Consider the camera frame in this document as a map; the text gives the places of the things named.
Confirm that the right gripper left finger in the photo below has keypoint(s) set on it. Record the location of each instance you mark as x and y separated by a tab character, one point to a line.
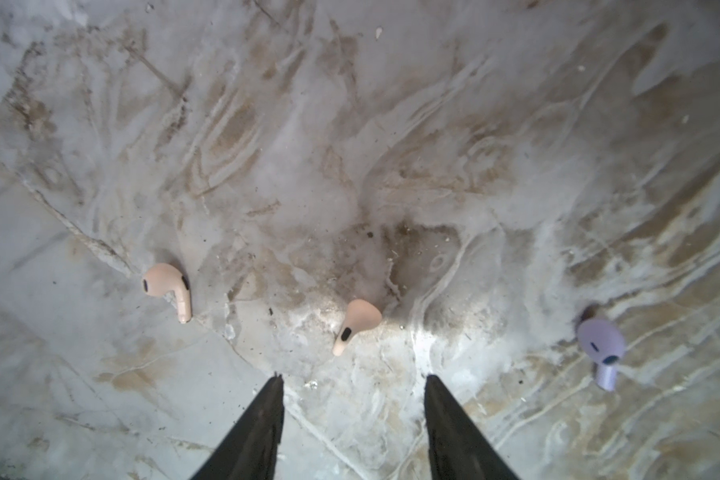
249	450

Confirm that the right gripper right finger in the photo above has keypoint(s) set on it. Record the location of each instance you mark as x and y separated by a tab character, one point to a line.
456	447

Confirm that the pink earbud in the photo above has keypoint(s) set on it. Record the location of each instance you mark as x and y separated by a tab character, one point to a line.
361	316
164	278

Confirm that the purple earbud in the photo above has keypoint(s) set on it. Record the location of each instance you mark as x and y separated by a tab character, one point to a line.
604	344

